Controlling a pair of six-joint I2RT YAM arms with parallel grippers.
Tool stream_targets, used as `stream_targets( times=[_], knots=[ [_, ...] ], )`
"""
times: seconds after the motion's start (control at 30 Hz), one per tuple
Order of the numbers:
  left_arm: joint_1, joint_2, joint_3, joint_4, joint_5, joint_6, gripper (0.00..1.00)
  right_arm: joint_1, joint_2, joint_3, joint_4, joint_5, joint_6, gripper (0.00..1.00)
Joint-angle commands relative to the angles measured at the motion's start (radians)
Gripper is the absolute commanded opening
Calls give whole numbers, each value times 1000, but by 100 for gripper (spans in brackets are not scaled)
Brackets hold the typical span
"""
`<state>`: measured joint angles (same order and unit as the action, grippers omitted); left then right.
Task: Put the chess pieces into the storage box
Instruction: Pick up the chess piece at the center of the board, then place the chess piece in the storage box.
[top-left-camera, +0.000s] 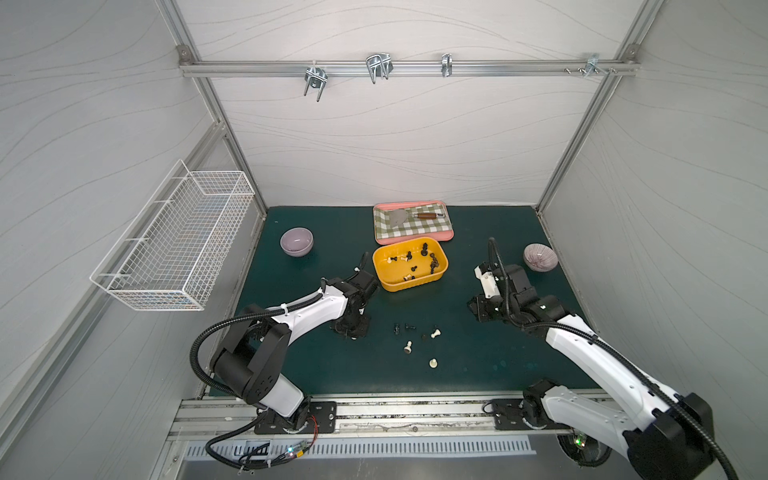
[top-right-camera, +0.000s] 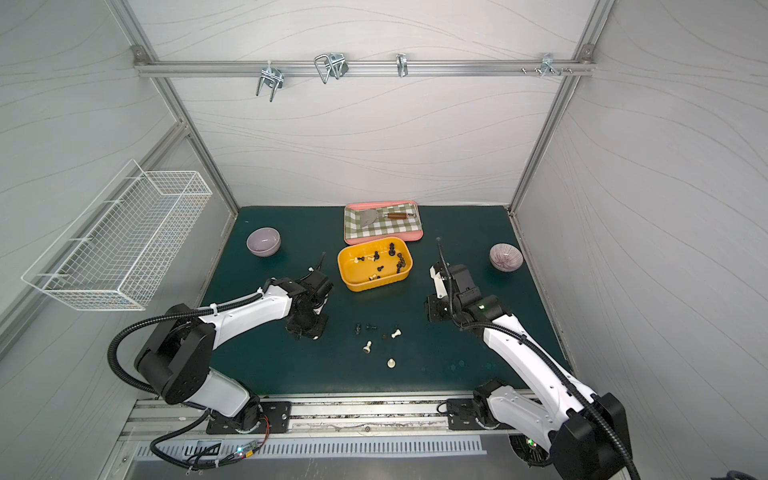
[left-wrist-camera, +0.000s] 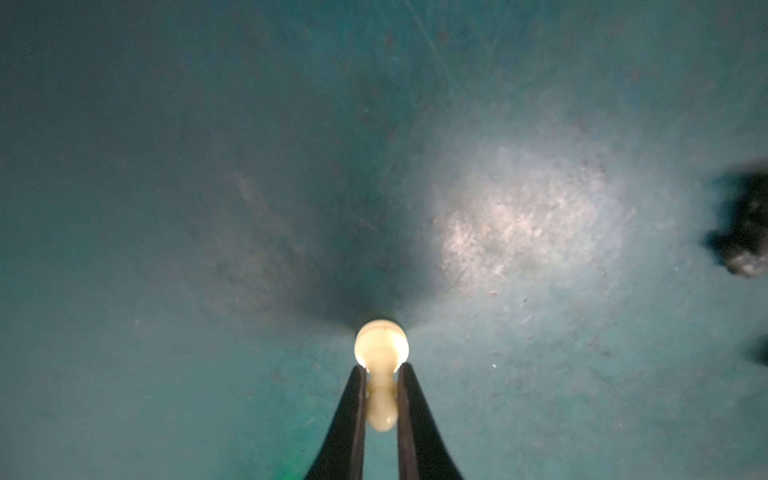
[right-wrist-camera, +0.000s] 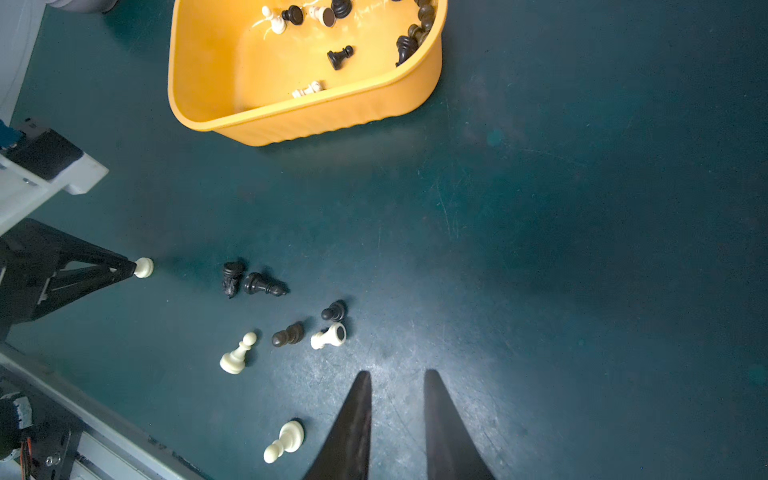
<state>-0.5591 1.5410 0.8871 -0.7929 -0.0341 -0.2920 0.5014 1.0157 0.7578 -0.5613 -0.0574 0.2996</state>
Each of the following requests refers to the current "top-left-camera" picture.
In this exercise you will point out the metal u-bolt clamp middle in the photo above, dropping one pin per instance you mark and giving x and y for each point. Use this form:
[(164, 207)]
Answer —
[(379, 66)]

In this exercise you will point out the metal u-bolt clamp left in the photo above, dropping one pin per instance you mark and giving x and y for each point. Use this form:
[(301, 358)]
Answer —
[(315, 79)]

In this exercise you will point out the pink patterned bowl right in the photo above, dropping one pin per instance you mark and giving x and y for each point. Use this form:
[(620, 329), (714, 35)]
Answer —
[(540, 258)]

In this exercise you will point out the white wire basket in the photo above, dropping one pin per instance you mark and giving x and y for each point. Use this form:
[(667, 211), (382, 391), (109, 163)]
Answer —
[(170, 255)]

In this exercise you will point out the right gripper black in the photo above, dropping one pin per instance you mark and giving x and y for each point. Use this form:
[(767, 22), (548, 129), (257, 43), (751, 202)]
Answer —
[(480, 306)]

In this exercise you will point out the yellow plastic storage box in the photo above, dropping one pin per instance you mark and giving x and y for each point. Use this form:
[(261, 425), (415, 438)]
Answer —
[(391, 275)]

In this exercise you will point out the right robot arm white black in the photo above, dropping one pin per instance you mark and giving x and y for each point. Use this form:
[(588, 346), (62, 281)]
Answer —
[(662, 434)]

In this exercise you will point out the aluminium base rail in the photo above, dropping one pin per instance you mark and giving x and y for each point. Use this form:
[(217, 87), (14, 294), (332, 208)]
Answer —
[(424, 414)]

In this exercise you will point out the green checkered cloth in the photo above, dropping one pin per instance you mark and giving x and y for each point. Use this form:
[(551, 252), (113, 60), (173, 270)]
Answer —
[(413, 222)]

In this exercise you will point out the purple bowl left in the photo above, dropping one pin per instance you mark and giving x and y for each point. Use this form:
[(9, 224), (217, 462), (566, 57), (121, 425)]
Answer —
[(297, 242)]

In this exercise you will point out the metal hook clamp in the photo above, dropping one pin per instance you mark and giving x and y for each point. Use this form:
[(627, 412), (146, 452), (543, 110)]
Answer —
[(446, 65)]

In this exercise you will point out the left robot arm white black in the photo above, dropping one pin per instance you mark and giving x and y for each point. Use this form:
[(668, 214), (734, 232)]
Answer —
[(243, 356)]

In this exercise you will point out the aluminium crossbar rail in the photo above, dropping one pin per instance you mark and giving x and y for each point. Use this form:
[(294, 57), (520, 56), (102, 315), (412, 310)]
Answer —
[(401, 68)]

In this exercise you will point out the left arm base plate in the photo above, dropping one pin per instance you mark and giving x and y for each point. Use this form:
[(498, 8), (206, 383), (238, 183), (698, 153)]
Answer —
[(311, 416)]

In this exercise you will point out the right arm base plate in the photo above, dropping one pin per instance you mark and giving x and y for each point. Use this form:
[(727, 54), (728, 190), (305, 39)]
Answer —
[(509, 414)]

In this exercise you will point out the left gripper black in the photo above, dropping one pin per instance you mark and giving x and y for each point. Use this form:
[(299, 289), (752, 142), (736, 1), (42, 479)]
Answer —
[(354, 318)]

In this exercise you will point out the spatula with wooden handle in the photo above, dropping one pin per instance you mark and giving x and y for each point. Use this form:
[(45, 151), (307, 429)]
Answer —
[(400, 216)]

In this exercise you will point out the metal bracket right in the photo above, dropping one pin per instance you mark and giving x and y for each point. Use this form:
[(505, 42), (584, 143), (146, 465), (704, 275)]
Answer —
[(592, 67)]

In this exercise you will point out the metal u-bolt clamp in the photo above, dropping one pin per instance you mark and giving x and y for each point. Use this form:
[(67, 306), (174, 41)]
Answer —
[(379, 66), (315, 79)]

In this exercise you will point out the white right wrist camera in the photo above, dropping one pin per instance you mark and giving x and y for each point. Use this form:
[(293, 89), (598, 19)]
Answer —
[(488, 282)]

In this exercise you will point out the pink tray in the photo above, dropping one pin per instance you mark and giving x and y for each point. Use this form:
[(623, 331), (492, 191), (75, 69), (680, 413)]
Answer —
[(414, 222)]

